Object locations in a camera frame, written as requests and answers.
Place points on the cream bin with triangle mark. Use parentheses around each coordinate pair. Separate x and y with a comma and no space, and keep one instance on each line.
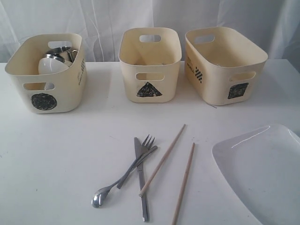
(150,63)

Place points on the cream bin with circle mark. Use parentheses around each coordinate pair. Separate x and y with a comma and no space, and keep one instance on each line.
(48,93)

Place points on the white ceramic cup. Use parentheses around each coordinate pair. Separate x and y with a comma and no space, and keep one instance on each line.
(52,65)

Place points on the steel mug with wire handle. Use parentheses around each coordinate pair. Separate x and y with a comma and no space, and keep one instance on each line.
(73,53)

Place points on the steel fork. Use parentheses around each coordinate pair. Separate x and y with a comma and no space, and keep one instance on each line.
(140,157)

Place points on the white square plate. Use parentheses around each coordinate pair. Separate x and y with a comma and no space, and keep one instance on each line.
(262,167)

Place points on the steel mug with solid handle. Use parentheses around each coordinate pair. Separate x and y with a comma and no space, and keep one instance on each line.
(62,52)

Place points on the white curtain backdrop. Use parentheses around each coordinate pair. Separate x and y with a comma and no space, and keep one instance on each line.
(274,25)

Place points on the wooden chopstick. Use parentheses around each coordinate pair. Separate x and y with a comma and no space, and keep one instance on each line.
(183,186)
(162,160)

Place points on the steel table knife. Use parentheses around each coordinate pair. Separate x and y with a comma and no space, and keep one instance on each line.
(139,150)

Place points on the cream bin with square mark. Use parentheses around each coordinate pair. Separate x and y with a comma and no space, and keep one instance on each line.
(222,64)

